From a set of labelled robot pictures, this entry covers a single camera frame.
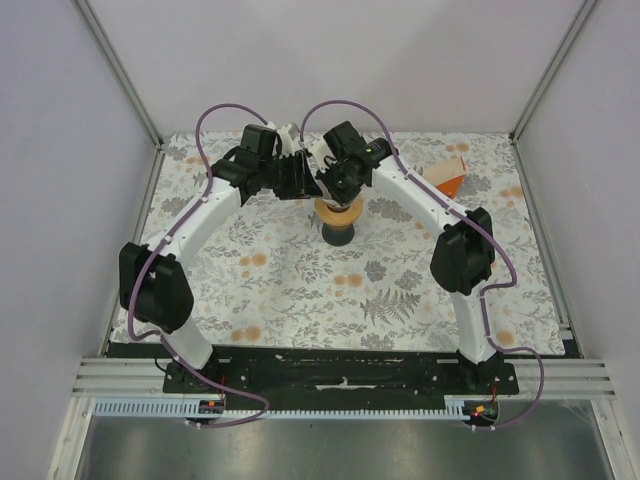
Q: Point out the dark carafe with red rim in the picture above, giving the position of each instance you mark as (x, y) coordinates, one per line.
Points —
(338, 236)

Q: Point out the aluminium frame post left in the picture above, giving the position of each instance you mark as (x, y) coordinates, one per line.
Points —
(107, 50)

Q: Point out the orange packet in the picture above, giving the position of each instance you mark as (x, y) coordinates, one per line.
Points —
(447, 176)

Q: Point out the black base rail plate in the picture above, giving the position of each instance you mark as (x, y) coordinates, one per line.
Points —
(348, 378)

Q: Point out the floral patterned table mat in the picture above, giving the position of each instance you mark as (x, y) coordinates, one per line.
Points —
(266, 277)

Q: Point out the round wooden dripper base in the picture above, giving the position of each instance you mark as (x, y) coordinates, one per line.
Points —
(339, 216)

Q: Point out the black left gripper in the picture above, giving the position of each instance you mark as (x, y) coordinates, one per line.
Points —
(302, 183)

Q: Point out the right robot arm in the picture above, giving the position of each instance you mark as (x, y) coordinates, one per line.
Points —
(464, 249)

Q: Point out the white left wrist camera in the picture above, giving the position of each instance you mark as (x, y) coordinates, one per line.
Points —
(288, 142)

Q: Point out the aluminium frame post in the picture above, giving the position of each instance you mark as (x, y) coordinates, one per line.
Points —
(564, 47)
(107, 50)

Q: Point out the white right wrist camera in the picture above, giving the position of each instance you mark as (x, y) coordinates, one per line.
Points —
(318, 149)

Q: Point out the white paper coffee filter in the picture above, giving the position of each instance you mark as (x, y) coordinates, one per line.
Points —
(328, 198)

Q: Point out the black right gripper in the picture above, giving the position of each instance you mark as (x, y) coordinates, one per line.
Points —
(341, 198)

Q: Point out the white slotted cable duct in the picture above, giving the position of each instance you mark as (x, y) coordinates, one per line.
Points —
(201, 409)

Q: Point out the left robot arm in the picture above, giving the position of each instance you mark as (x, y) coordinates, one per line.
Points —
(153, 285)

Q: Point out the aluminium frame post right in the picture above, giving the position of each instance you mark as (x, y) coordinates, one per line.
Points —
(564, 47)

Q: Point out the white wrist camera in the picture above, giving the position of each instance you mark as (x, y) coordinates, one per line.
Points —
(318, 149)
(288, 142)

